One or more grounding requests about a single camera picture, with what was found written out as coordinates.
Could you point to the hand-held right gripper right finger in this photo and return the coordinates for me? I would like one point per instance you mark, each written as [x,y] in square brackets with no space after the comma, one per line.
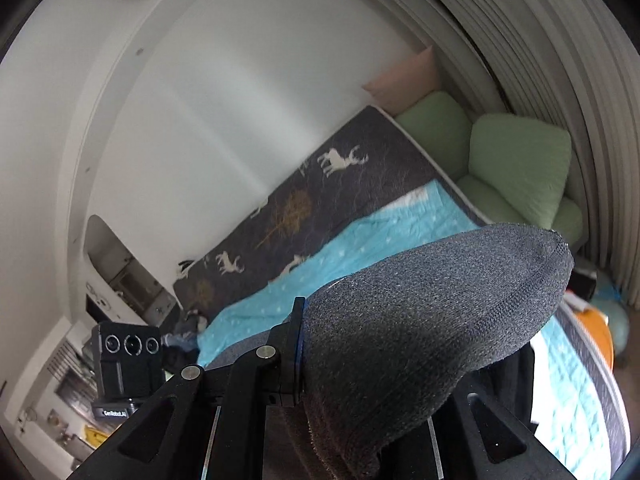
[460,460]

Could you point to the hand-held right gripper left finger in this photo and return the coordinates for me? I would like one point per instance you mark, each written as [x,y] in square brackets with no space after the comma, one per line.
[298,345]

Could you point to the grey garment with white band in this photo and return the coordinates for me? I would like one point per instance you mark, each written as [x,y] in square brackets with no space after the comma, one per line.
[425,320]

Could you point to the pile of mixed clothes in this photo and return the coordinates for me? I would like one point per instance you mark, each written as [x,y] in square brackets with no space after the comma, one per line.
[185,332]

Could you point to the white glass-door cabinet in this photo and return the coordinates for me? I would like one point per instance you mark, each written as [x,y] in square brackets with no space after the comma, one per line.
[130,280]

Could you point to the turquoise star print blanket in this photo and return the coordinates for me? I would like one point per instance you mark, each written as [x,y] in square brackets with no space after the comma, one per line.
[350,240]

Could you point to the dark deer print bedsheet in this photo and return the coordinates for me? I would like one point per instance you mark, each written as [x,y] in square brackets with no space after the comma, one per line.
[310,195]

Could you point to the orange object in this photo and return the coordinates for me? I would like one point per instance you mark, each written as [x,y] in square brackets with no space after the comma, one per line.
[595,335]

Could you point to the teal ball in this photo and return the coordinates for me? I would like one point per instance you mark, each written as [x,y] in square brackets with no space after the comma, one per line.
[617,320]

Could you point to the green pillow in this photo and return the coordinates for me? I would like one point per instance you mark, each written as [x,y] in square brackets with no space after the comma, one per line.
[435,132]
[520,170]

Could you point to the pink pillow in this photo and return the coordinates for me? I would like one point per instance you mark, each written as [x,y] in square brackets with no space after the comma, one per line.
[405,82]

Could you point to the pale pleated curtain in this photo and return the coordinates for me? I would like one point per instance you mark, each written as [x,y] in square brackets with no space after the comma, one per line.
[575,110]

